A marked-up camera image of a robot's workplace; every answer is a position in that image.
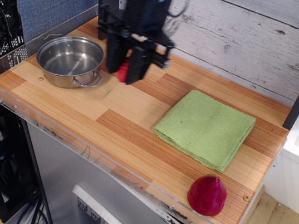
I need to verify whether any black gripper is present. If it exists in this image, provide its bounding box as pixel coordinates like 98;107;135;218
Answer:
106;0;178;85

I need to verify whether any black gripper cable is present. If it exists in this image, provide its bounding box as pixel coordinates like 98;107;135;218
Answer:
166;0;190;20

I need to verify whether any stainless steel pot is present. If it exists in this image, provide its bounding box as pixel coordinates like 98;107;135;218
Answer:
36;36;104;89

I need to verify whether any green folded towel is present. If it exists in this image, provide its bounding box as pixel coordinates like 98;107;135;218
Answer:
153;90;256;172

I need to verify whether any red handled metal fork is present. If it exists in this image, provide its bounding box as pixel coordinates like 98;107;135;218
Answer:
117;57;130;83

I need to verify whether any stainless steel toy fridge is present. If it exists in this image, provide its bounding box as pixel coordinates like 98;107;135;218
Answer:
10;121;224;224

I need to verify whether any red plastic strawberry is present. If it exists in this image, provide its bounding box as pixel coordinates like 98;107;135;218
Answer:
187;174;227;216

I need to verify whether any clear acrylic table guard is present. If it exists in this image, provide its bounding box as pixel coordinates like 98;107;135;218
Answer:
0;6;290;224

